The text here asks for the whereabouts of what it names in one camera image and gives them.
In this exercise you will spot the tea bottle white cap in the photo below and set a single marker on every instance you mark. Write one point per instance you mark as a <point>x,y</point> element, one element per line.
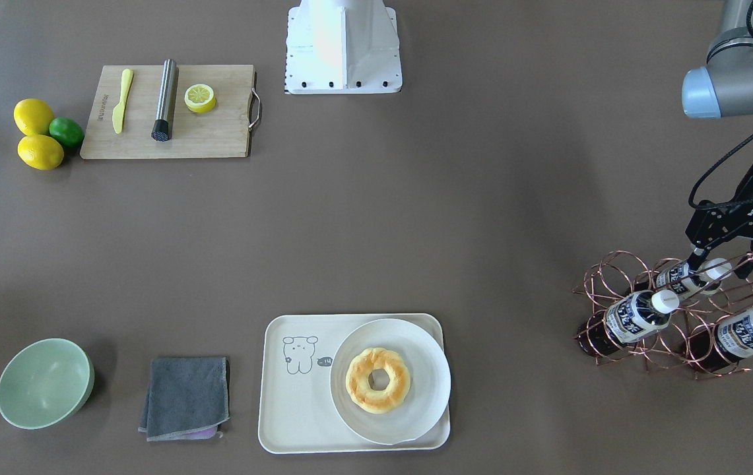
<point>688,283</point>

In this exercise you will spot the tea bottle in rack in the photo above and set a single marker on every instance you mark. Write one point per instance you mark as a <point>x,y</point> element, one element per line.
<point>728,343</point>
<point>627,322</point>

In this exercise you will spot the cream serving tray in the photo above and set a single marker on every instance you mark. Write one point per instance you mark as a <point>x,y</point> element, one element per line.
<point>296,414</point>

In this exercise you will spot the white plate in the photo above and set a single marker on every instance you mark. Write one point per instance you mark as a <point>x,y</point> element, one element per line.
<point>429,391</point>

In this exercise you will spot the glazed donut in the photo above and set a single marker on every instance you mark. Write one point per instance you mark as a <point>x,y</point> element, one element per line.
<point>357,380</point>

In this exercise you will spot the half lemon slice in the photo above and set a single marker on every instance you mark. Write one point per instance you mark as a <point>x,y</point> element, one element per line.
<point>199,98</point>

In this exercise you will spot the grey folded cloth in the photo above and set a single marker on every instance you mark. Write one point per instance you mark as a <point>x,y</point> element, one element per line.
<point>187,399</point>

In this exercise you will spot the wooden cutting board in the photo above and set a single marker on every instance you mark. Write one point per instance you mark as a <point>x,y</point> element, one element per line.
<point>221,133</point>

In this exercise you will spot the steel muddler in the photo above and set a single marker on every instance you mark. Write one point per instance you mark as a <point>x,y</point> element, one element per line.
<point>162,127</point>

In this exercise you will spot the yellow plastic knife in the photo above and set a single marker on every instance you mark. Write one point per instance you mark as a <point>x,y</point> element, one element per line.
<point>118,113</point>

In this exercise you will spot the green lime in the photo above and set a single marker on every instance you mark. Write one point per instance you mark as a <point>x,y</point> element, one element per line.
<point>66,131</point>

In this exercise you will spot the green bowl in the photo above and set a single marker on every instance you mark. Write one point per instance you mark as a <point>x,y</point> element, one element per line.
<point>45,383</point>

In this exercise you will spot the yellow lemon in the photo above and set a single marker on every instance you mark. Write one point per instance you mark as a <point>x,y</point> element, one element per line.
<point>33,116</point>
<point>41,152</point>

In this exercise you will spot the copper wire bottle rack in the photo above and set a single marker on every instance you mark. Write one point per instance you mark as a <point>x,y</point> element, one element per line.
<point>613,278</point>

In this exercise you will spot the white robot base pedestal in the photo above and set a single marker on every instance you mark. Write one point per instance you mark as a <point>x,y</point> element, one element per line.
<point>342,47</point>

